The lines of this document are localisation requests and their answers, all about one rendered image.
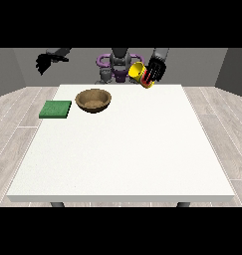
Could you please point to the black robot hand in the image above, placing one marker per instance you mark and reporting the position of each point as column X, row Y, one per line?
column 155, row 69
column 46, row 62

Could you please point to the yellow cup with melon print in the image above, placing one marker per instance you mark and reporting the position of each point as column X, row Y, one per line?
column 138, row 72

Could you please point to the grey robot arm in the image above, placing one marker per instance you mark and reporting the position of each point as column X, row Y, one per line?
column 61, row 51
column 160, row 53

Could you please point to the green square pad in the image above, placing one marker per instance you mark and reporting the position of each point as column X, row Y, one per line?
column 55, row 109

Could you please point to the brown wooden bowl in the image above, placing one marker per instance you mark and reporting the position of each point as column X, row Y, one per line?
column 93, row 100

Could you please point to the grey robot trunk purple rings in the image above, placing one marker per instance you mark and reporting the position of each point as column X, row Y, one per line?
column 118, row 64

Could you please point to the dark table leg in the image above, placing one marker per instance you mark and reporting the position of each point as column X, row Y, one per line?
column 183, row 204
column 57, row 204

